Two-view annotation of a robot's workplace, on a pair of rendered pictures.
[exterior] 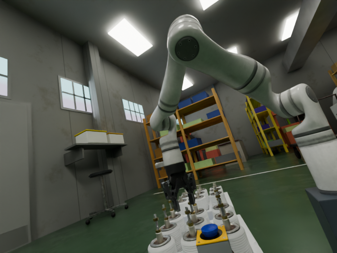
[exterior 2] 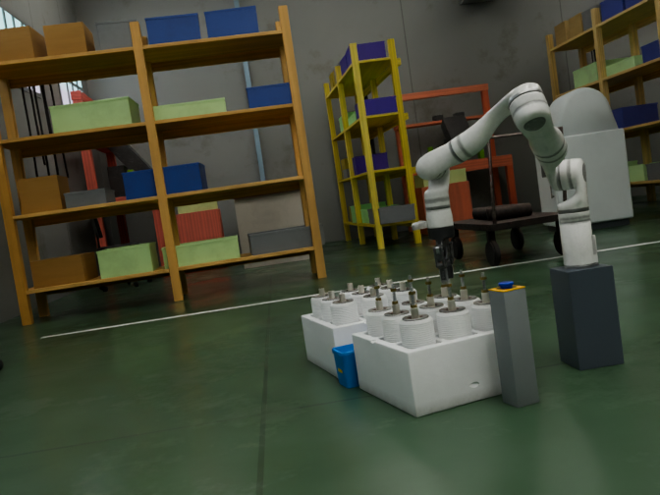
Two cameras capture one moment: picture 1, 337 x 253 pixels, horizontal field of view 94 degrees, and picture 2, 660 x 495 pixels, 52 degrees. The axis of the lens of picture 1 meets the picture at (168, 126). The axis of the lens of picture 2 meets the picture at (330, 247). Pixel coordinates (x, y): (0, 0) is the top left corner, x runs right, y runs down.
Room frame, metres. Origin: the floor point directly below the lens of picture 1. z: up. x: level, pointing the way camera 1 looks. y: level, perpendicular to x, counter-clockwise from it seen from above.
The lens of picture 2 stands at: (-0.92, 1.26, 0.61)
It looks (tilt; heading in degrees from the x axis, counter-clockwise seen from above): 4 degrees down; 330
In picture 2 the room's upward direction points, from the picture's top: 8 degrees counter-clockwise
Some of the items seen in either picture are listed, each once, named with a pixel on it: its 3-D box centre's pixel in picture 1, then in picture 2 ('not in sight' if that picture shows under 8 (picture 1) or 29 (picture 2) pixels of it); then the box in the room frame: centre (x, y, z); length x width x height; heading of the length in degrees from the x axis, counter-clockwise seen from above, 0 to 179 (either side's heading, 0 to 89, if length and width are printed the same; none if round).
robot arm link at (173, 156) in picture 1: (169, 156); (432, 216); (0.62, 0.03, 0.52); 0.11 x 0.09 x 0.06; 37
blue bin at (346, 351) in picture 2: not in sight; (379, 358); (1.00, 0.03, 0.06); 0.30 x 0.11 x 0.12; 79
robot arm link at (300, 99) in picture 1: (301, 112); (571, 188); (0.51, -0.43, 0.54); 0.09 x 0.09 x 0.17; 31
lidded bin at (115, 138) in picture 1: (112, 140); not in sight; (3.40, 1.31, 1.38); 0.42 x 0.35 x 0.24; 154
